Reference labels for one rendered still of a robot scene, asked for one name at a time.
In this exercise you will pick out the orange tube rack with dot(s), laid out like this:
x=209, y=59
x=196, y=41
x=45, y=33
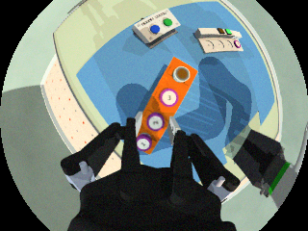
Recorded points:
x=154, y=104

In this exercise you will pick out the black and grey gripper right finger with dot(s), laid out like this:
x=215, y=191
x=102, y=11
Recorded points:
x=211, y=172

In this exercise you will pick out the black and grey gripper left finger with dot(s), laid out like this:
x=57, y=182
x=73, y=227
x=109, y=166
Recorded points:
x=83, y=166

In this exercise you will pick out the blue flat mat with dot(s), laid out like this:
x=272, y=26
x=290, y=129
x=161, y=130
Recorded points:
x=228, y=90

